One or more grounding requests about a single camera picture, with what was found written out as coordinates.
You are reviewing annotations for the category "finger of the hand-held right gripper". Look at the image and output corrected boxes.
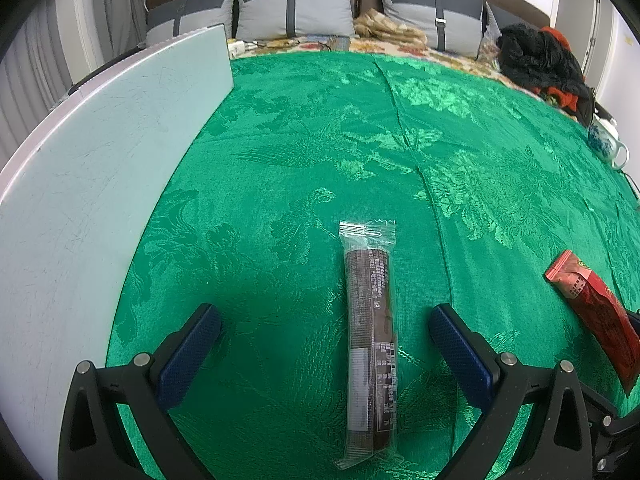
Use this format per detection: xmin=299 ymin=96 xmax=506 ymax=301
xmin=625 ymin=310 xmax=640 ymax=356
xmin=581 ymin=386 xmax=640 ymax=436

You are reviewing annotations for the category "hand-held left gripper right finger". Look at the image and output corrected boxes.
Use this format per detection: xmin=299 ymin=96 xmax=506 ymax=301
xmin=428 ymin=302 xmax=593 ymax=480

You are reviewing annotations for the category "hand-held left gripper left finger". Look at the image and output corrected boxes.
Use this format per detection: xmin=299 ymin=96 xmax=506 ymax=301
xmin=57 ymin=302 xmax=222 ymax=480

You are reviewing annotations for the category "red snack packet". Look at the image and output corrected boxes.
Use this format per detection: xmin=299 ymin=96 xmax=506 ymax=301
xmin=544 ymin=250 xmax=640 ymax=395

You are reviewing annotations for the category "brown bar clear packet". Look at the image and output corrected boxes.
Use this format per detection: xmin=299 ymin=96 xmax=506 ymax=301
xmin=336 ymin=219 xmax=401 ymax=471

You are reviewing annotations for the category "blue and white teapot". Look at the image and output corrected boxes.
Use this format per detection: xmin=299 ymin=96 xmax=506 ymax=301
xmin=586 ymin=117 xmax=630 ymax=170

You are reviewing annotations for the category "white flat board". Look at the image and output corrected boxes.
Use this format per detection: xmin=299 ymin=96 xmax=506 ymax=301
xmin=0 ymin=24 xmax=235 ymax=437

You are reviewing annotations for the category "green brocade blanket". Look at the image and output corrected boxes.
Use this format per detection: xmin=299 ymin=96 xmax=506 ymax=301
xmin=102 ymin=52 xmax=640 ymax=480

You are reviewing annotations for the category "black clothes pile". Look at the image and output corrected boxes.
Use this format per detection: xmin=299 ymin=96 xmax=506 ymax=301
xmin=496 ymin=24 xmax=591 ymax=97

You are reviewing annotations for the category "red garment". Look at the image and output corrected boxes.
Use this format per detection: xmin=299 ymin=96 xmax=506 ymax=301
xmin=537 ymin=27 xmax=574 ymax=54

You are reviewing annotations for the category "white door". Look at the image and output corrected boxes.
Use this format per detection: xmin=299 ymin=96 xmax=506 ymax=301
xmin=555 ymin=0 xmax=622 ymax=97

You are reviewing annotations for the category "folded beige cloth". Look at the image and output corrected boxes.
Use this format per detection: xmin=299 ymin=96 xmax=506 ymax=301
xmin=354 ymin=9 xmax=427 ymax=46

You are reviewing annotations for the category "grey curtain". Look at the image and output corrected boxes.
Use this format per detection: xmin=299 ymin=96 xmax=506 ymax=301
xmin=0 ymin=0 xmax=146 ymax=152

